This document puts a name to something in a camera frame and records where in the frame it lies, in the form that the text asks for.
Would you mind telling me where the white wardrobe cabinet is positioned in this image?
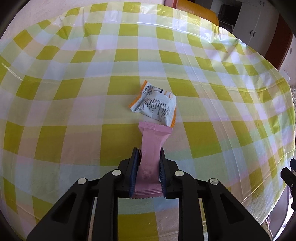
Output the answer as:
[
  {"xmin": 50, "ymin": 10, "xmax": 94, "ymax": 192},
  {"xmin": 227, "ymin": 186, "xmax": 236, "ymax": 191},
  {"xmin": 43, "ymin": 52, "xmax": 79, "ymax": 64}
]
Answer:
[{"xmin": 232, "ymin": 0, "xmax": 279, "ymax": 56}]

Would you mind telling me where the pink snack packet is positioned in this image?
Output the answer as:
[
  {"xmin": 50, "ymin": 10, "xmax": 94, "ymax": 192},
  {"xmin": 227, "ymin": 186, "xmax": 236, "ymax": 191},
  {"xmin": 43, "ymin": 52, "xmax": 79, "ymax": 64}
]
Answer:
[{"xmin": 132, "ymin": 121, "xmax": 173, "ymax": 199}]

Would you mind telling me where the green checkered tablecloth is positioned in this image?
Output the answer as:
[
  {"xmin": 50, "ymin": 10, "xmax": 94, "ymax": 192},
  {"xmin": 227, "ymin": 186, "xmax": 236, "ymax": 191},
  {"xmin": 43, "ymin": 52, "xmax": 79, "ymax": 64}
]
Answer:
[{"xmin": 1, "ymin": 2, "xmax": 295, "ymax": 240}]

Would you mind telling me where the white orange packet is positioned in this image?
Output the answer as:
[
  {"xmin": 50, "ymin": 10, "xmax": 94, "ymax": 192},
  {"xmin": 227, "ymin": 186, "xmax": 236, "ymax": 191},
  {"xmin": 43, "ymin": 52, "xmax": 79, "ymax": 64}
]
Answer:
[{"xmin": 129, "ymin": 80, "xmax": 177, "ymax": 128}]

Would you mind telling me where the yellow leather armchair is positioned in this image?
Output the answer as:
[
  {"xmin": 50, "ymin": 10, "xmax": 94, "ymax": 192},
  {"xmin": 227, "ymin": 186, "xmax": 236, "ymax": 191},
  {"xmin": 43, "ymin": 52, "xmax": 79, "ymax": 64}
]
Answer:
[{"xmin": 176, "ymin": 0, "xmax": 219, "ymax": 26}]

